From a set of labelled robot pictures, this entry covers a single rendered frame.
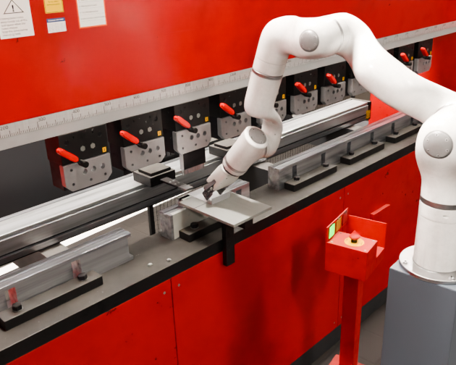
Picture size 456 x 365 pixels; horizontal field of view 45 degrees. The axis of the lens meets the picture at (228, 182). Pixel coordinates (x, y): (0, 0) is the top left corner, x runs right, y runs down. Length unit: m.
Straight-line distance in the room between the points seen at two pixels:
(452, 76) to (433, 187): 2.30
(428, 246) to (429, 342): 0.26
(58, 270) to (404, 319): 0.97
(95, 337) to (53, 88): 0.71
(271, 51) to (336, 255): 0.87
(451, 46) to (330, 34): 2.30
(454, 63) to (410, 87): 2.26
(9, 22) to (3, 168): 0.77
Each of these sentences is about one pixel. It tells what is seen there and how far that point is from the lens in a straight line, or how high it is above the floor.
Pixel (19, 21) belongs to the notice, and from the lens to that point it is 1.45.
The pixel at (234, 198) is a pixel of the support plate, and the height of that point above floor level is 1.00.
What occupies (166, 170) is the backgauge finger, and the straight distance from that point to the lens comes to 2.08.
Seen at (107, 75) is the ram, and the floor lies 1.47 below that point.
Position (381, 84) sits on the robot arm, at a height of 1.47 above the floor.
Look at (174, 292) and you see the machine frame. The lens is 1.81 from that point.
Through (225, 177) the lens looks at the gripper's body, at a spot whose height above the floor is 1.11.
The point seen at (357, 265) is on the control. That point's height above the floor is 0.72.
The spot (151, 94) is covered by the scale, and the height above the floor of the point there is 1.39.
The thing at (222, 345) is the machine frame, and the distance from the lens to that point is 2.11.
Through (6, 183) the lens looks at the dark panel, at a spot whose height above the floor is 1.04.
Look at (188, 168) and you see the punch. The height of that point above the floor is 1.10.
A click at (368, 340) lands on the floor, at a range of 2.89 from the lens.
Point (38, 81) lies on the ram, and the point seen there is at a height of 1.49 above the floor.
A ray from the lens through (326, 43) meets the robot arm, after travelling 1.38.
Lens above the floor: 1.76
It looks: 22 degrees down
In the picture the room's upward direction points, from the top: 2 degrees counter-clockwise
